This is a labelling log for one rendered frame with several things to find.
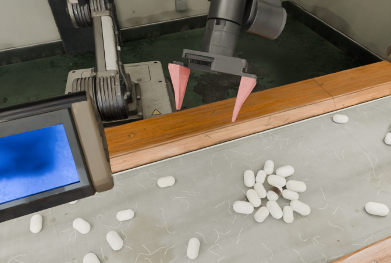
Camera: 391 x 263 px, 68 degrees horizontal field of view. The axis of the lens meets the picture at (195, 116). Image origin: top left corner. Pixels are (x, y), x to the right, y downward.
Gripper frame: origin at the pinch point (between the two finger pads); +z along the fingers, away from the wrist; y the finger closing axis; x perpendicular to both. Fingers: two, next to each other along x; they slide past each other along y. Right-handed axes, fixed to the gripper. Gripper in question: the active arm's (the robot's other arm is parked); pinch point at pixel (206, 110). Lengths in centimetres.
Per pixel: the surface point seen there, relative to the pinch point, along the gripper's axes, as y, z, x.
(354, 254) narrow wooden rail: -28.0, 17.5, -1.7
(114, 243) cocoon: 9.4, 24.3, 5.7
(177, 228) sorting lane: 0.9, 21.8, -0.4
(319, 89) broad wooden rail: -21.9, -9.5, -34.4
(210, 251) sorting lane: -5.9, 23.0, 1.1
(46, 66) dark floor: 154, 3, -140
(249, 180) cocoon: -9.5, 12.2, -8.9
